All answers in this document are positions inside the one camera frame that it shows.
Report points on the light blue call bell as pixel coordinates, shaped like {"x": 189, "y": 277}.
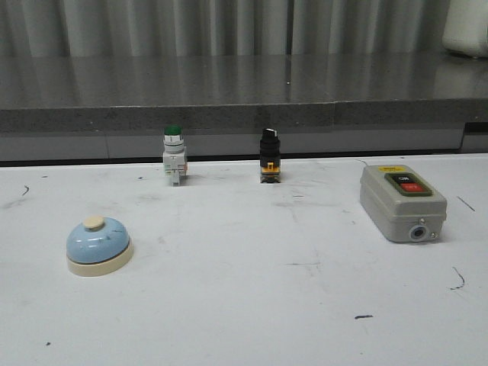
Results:
{"x": 98, "y": 246}

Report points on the grey stone counter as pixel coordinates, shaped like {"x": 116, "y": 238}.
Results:
{"x": 241, "y": 94}

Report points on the white container on counter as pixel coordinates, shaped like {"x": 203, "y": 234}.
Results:
{"x": 466, "y": 28}

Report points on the black selector switch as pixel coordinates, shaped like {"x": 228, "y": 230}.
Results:
{"x": 270, "y": 157}

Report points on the green pushbutton switch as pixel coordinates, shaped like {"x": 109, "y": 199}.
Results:
{"x": 174, "y": 155}

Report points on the grey on-off switch box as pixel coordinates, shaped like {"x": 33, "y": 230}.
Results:
{"x": 401, "y": 203}

